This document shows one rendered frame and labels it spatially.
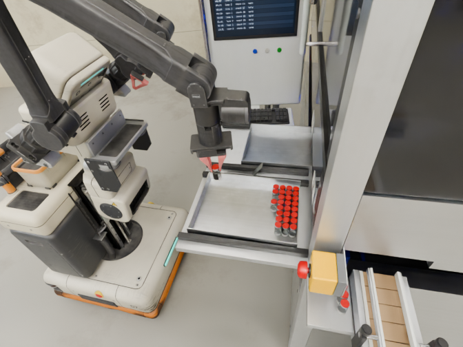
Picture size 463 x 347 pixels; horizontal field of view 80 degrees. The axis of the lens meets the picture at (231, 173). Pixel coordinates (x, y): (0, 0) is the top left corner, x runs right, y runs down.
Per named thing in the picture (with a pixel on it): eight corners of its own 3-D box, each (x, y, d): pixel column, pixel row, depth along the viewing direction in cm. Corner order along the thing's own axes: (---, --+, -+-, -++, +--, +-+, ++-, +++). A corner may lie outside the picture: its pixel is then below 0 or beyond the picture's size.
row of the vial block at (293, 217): (298, 195, 97) (299, 186, 93) (295, 238, 84) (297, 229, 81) (291, 194, 97) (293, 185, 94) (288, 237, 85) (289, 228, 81)
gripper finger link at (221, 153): (229, 177, 71) (225, 149, 65) (201, 180, 71) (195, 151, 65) (227, 160, 76) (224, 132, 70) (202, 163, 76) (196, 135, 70)
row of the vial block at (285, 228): (291, 194, 97) (293, 185, 94) (288, 237, 85) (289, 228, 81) (285, 193, 97) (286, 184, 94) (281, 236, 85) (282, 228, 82)
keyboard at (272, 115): (287, 110, 152) (287, 106, 150) (289, 124, 142) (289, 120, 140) (215, 112, 156) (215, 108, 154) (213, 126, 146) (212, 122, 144)
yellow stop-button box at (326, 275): (338, 268, 68) (344, 253, 63) (340, 297, 63) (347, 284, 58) (306, 264, 70) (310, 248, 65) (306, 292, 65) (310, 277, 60)
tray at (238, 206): (300, 187, 99) (300, 180, 97) (296, 250, 81) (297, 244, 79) (209, 178, 106) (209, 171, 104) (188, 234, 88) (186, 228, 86)
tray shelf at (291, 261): (326, 131, 126) (326, 127, 125) (335, 275, 77) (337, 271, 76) (224, 125, 136) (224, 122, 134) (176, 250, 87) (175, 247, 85)
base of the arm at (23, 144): (36, 121, 83) (4, 145, 75) (45, 108, 78) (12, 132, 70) (61, 140, 87) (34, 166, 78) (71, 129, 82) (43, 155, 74)
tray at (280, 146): (327, 133, 121) (328, 127, 119) (330, 174, 103) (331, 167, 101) (251, 129, 128) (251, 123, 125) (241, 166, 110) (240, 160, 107)
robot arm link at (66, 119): (40, 120, 78) (28, 132, 74) (52, 102, 72) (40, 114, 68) (71, 140, 82) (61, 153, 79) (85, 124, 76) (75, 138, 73)
